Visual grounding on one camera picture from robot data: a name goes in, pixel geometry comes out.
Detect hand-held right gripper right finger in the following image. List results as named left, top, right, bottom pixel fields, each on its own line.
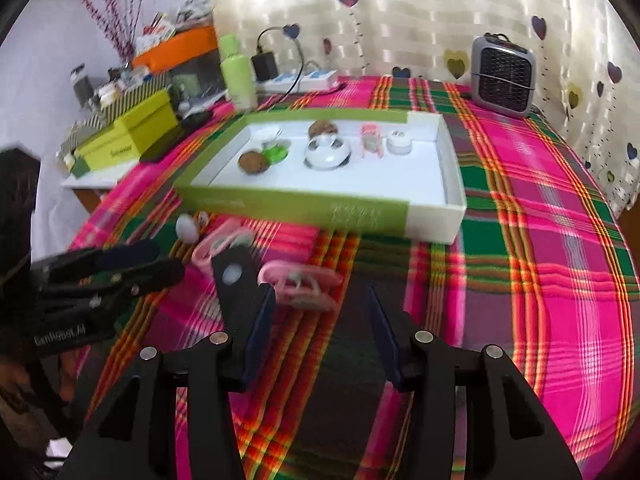
left=367, top=285, right=583, bottom=480

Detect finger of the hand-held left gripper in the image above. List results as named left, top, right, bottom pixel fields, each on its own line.
left=30, top=239, right=161, bottom=286
left=30, top=259, right=186, bottom=358

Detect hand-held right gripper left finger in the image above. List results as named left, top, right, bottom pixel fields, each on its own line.
left=60, top=252, right=277, bottom=480

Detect pink hair clip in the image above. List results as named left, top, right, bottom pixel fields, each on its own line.
left=360, top=122, right=385, bottom=158
left=257, top=260, right=345, bottom=313
left=191, top=217, right=256, bottom=268

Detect green and white box tray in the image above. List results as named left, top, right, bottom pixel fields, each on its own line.
left=172, top=109, right=467, bottom=245

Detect small green lid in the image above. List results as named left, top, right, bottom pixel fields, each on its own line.
left=260, top=142, right=291, bottom=163

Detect white ball-shaped container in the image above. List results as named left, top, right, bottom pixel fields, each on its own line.
left=303, top=134, right=352, bottom=171

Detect small white round jar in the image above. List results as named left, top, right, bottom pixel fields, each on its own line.
left=385, top=129, right=413, bottom=156

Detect white side table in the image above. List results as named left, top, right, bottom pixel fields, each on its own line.
left=61, top=160, right=141, bottom=191

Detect black smartphone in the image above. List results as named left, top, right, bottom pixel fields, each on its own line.
left=139, top=110, right=213, bottom=163

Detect lime green box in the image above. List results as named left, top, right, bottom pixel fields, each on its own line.
left=73, top=90, right=180, bottom=171

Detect green striped box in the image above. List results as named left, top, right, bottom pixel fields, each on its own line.
left=60, top=71, right=172, bottom=161

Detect glass jar black lid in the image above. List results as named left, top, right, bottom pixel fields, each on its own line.
left=71, top=64, right=95, bottom=108

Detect pink plaid tablecloth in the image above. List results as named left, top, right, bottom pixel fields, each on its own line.
left=70, top=75, right=636, bottom=480

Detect dark glass tank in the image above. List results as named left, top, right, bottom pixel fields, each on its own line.
left=170, top=52, right=228, bottom=106

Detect light green bottle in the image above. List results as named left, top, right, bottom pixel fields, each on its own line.
left=220, top=35, right=258, bottom=111

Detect orange box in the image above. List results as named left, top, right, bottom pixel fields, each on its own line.
left=132, top=26, right=220, bottom=73

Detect black charger plug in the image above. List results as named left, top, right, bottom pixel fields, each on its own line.
left=251, top=51, right=279, bottom=81

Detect pink flower branches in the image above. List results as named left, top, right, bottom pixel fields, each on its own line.
left=77, top=0, right=143, bottom=63

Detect white power strip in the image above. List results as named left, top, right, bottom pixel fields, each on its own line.
left=257, top=69, right=340, bottom=93

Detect white crumpled bag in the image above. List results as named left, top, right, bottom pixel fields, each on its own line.
left=175, top=0, right=216, bottom=31

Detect grey space heater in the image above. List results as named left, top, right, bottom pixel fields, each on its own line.
left=470, top=33, right=537, bottom=115

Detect cream heart print curtain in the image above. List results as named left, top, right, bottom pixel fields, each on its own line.
left=205, top=0, right=640, bottom=216

